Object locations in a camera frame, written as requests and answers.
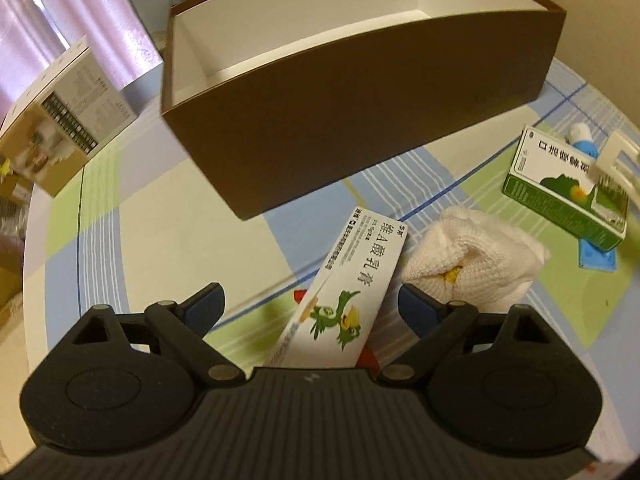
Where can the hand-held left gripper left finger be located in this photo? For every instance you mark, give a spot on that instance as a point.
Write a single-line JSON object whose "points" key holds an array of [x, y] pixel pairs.
{"points": [[205, 310]]}

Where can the green and white medicine box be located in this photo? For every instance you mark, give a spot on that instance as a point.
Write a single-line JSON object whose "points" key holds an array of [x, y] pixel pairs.
{"points": [[550, 180]]}

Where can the blue tube with white cap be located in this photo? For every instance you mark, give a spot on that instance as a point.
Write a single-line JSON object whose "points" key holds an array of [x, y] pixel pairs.
{"points": [[585, 145]]}

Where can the pink curtain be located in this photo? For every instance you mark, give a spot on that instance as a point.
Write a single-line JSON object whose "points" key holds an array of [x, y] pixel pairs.
{"points": [[50, 10]]}

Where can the white and beige appliance box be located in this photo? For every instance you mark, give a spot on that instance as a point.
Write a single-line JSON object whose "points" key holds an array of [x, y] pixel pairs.
{"points": [[60, 125]]}

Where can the white knitted cloth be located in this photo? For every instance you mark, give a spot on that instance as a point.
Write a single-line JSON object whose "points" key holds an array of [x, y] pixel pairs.
{"points": [[480, 255]]}

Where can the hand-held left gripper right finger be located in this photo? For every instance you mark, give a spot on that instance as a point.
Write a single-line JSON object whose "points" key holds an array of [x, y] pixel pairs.
{"points": [[417, 310]]}

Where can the dark brown and red item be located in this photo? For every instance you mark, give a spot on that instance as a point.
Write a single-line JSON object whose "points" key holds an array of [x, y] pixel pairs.
{"points": [[300, 296]]}

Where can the white ointment box green bird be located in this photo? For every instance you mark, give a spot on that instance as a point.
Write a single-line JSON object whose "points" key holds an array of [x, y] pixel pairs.
{"points": [[350, 285]]}

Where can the brown cardboard box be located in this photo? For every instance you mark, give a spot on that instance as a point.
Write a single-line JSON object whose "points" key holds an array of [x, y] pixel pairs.
{"points": [[350, 135]]}

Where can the yellow cardboard box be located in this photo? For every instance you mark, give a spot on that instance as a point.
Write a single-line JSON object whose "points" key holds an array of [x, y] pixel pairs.
{"points": [[12, 260]]}

